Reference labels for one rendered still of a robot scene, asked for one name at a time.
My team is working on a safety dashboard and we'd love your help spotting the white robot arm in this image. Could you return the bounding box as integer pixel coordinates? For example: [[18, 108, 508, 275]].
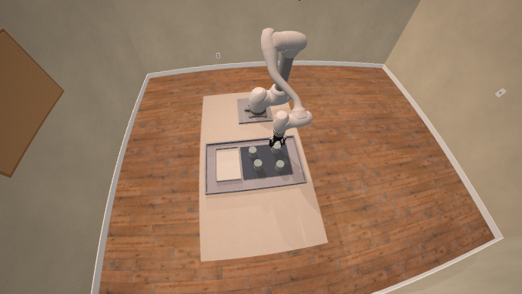
[[244, 28, 313, 137]]

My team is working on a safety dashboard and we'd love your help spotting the pale grey cylinder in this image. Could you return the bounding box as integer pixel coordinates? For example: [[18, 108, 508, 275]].
[[249, 146, 256, 158], [275, 160, 284, 172], [272, 142, 280, 154], [254, 159, 262, 171]]

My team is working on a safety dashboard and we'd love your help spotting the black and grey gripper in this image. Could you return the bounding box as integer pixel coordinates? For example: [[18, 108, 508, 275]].
[[269, 135, 286, 150]]

